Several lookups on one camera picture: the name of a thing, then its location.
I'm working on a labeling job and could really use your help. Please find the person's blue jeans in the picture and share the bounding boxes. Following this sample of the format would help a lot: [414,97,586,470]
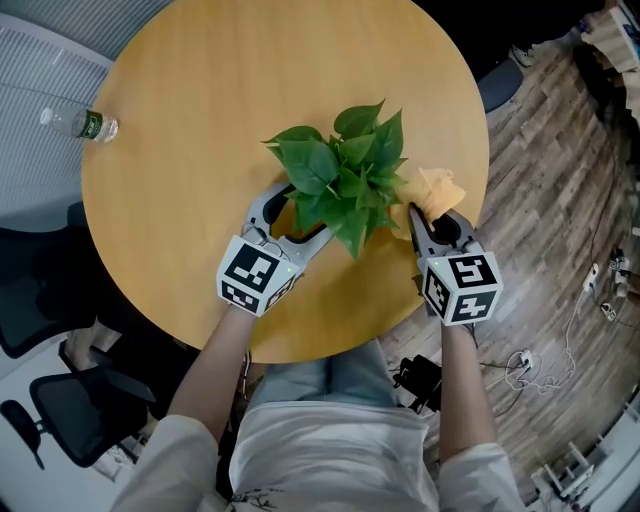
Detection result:
[247,338,401,409]

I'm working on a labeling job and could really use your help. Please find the black mesh office chair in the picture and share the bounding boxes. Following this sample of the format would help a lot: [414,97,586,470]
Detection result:
[0,372,159,471]
[0,199,101,361]

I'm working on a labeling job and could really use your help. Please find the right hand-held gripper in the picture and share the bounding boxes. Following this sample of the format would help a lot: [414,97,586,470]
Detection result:
[407,201,503,327]

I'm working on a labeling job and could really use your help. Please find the green potted plant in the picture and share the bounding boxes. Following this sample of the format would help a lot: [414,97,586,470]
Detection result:
[262,98,411,260]

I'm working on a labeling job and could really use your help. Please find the yellow cloth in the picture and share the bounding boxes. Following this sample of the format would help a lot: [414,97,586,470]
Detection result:
[389,166,467,242]

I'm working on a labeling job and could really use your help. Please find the person's white shirt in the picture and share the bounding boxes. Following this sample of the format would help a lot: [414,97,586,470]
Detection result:
[112,399,516,512]

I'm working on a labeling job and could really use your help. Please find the white floor cable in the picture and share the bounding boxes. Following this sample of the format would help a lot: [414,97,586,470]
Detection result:
[504,289,589,396]

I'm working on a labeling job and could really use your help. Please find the person's left forearm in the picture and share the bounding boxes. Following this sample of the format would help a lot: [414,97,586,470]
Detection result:
[167,302,259,446]

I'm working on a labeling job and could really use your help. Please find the person's right forearm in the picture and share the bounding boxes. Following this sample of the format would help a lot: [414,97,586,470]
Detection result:
[437,322,499,464]

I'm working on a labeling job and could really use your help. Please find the black office chair grey armrests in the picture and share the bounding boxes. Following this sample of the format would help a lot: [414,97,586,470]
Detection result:
[409,0,606,116]

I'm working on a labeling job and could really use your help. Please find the clear plastic bottle green label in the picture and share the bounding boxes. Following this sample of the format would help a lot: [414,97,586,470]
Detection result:
[39,106,120,144]

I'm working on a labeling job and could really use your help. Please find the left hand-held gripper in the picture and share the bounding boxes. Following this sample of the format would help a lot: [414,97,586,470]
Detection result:
[215,181,335,319]

